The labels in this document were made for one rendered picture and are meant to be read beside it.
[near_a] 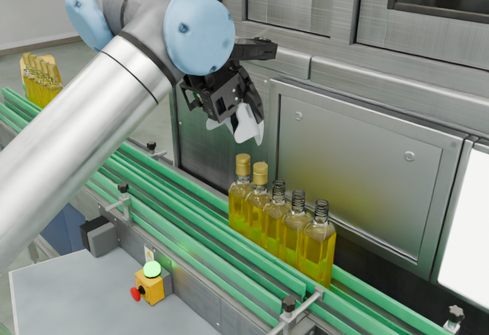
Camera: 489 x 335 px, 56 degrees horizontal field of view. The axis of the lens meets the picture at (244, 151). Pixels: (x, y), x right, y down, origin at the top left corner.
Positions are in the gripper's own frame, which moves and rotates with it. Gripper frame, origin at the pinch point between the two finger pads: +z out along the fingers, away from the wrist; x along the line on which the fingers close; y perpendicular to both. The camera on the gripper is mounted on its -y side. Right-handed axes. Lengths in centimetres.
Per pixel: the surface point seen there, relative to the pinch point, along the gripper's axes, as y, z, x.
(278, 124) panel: -22.6, 22.9, -17.2
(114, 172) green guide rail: 4, 43, -71
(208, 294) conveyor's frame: 16, 46, -14
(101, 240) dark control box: 22, 49, -57
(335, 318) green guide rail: 3.6, 44.7, 14.9
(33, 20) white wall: -153, 159, -584
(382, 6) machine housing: -36.9, -4.8, 4.6
